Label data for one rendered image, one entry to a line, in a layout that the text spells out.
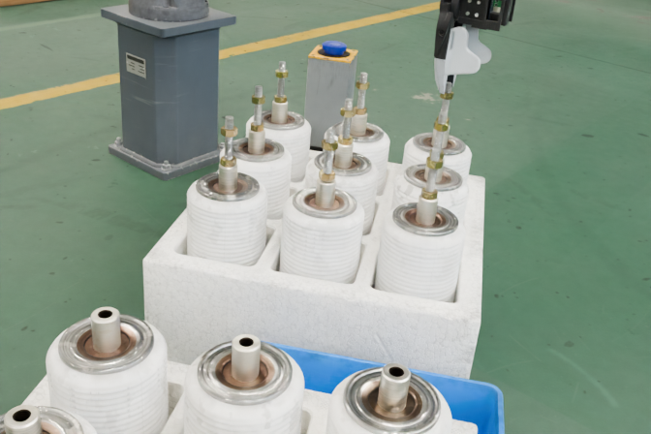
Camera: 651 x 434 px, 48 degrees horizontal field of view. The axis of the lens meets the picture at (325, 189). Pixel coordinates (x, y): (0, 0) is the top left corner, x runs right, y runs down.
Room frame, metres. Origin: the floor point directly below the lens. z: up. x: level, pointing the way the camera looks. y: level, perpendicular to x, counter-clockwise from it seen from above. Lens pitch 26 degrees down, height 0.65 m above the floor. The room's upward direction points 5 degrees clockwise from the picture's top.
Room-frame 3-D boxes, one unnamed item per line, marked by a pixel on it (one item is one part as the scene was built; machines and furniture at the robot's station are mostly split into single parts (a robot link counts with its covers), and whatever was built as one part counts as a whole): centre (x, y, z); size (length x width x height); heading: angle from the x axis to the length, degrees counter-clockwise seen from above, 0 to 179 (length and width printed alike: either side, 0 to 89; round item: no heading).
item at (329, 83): (1.18, 0.01, 0.16); 0.07 x 0.07 x 0.31; 80
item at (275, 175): (0.90, 0.10, 0.16); 0.10 x 0.10 x 0.18
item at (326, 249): (0.77, 0.00, 0.16); 0.10 x 0.10 x 0.18
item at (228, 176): (0.79, 0.12, 0.26); 0.02 x 0.02 x 0.03
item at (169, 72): (1.42, 0.33, 0.15); 0.19 x 0.19 x 0.30; 53
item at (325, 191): (0.77, 0.00, 0.26); 0.02 x 0.02 x 0.03
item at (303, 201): (0.77, 0.00, 0.25); 0.08 x 0.08 x 0.01
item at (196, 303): (0.88, -0.02, 0.09); 0.39 x 0.39 x 0.18; 80
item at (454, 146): (0.98, -0.16, 0.25); 0.08 x 0.08 x 0.01
